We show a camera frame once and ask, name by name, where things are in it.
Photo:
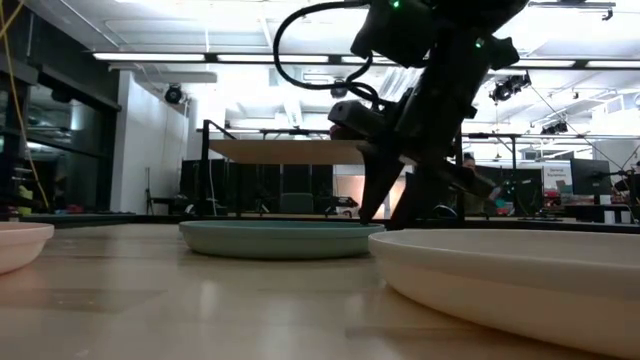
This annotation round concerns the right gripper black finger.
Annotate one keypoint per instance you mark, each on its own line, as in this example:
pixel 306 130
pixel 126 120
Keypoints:
pixel 420 195
pixel 377 175

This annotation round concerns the teal plastic plate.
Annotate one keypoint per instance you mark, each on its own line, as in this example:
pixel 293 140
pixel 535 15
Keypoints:
pixel 275 240

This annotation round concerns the white plastic plate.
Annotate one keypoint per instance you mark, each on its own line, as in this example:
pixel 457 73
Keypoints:
pixel 22 245
pixel 500 280

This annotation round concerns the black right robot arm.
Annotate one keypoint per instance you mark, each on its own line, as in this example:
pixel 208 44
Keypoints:
pixel 470 20

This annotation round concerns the wooden shelf with black legs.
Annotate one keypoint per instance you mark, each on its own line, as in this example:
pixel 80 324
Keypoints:
pixel 280 151

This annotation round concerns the person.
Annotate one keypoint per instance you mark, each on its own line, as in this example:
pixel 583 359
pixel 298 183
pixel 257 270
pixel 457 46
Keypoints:
pixel 470 161

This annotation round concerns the black ceiling spotlight cluster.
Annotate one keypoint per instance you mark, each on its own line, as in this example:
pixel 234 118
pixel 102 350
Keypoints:
pixel 510 87

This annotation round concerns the long ceiling light bar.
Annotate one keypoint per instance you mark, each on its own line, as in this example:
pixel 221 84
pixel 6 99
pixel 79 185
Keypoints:
pixel 272 58

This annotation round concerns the black computer monitor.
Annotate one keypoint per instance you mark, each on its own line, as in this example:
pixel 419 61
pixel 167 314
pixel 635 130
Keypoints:
pixel 590 176

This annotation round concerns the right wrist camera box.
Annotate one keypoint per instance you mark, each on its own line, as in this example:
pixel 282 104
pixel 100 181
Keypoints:
pixel 355 117

